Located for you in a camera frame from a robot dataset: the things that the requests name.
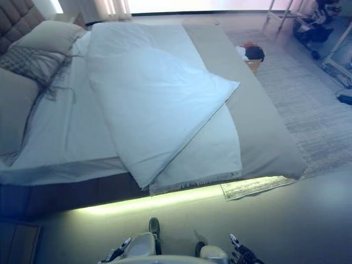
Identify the beige bed runner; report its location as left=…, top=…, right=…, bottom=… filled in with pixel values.
left=181, top=19, right=307, bottom=182

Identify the white metal stand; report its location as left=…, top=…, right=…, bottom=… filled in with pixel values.
left=262, top=0, right=293, bottom=30

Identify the white garment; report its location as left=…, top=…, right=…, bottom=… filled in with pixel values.
left=235, top=45, right=248, bottom=60

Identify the light curtain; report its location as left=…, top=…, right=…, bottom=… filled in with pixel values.
left=85, top=0, right=133, bottom=17

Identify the grey patterned rug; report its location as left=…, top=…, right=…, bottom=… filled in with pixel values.
left=219, top=29, right=352, bottom=204

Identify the wicker laundry basket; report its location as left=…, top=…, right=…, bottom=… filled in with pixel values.
left=243, top=58, right=263, bottom=76

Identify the black wheeled machine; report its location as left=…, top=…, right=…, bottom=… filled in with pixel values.
left=292, top=0, right=336, bottom=60

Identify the black garment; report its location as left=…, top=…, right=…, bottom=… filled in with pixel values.
left=244, top=46, right=266, bottom=63

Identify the small beige pillow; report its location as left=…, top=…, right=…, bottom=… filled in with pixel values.
left=12, top=20, right=87, bottom=55

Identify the white bed sheet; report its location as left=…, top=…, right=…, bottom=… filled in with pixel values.
left=0, top=30, right=133, bottom=185

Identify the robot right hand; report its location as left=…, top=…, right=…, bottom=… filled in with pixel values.
left=229, top=233, right=265, bottom=264

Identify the brown tufted headboard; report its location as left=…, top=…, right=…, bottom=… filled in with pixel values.
left=0, top=0, right=47, bottom=57

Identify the white duvet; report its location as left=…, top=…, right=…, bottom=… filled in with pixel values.
left=86, top=22, right=243, bottom=193

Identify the large beige pillow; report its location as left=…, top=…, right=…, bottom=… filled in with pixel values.
left=0, top=67, right=40, bottom=166

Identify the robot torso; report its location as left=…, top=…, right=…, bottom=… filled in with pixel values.
left=129, top=254, right=230, bottom=264

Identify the white frame rack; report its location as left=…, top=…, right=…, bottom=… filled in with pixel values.
left=321, top=25, right=352, bottom=89

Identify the dark bed base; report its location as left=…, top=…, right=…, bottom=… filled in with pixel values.
left=0, top=172, right=151, bottom=218

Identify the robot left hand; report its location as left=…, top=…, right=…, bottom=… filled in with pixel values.
left=103, top=238, right=133, bottom=264

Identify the patterned fringed throw pillow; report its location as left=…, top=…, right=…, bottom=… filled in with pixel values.
left=0, top=45, right=77, bottom=105

